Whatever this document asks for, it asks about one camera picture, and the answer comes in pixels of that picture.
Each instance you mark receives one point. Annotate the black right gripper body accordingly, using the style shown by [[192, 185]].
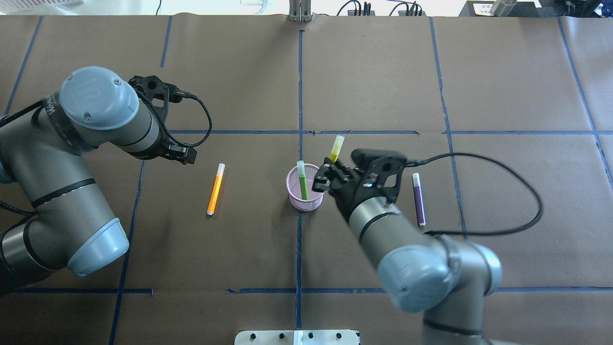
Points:
[[348, 191]]

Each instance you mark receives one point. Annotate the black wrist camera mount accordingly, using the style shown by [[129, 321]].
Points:
[[381, 172], [155, 89]]

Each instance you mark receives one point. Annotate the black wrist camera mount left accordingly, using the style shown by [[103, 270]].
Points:
[[155, 89]]

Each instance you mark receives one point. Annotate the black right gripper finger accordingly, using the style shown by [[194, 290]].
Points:
[[346, 173], [324, 178]]

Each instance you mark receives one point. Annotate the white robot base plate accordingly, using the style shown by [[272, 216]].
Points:
[[298, 337]]

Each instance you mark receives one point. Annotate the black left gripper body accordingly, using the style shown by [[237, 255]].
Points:
[[178, 153]]

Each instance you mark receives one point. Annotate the purple highlighter pen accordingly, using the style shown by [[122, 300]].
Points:
[[418, 200]]

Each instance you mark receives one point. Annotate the yellow highlighter pen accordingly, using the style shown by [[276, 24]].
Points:
[[336, 148]]

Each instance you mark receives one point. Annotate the black cable plugs left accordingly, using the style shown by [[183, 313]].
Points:
[[356, 8]]

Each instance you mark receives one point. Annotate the grey aluminium frame post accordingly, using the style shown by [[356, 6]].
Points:
[[300, 11]]

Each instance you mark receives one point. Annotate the orange highlighter pen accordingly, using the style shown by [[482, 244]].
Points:
[[211, 208]]

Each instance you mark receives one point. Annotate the silver cylinder on black box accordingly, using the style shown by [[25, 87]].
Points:
[[502, 8]]

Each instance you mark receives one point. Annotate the green highlighter pen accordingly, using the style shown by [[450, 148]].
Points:
[[302, 180]]

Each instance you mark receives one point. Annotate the pink mesh pen holder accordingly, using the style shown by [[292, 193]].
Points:
[[293, 189]]

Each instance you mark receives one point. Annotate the black cable plugs right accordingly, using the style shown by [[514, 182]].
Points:
[[409, 8]]

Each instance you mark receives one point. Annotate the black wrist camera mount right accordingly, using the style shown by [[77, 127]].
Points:
[[381, 172]]

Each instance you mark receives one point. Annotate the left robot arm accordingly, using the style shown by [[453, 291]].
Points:
[[71, 224]]

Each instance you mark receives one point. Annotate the black cable plugs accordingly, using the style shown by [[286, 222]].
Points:
[[409, 8], [356, 8]]

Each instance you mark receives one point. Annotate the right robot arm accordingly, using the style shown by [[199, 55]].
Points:
[[445, 279]]

